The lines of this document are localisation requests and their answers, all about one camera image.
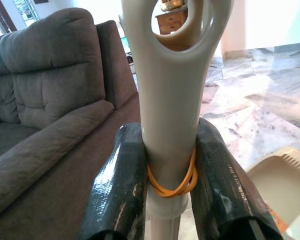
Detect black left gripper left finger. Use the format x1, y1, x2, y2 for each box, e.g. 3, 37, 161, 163
77, 121, 149, 240

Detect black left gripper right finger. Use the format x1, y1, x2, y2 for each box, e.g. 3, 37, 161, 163
192, 117, 284, 240

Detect beige plastic dustpan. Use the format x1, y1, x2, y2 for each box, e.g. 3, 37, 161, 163
246, 147, 300, 226

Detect beige broom with grey grip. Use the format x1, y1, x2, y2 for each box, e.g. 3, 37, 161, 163
119, 0, 235, 240

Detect orange rubber band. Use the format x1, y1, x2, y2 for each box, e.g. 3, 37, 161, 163
146, 146, 200, 200

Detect grey fabric sofa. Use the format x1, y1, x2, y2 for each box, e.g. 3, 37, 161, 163
0, 7, 151, 240

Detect brown wooden cabinet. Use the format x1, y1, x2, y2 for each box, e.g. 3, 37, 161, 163
154, 6, 191, 36

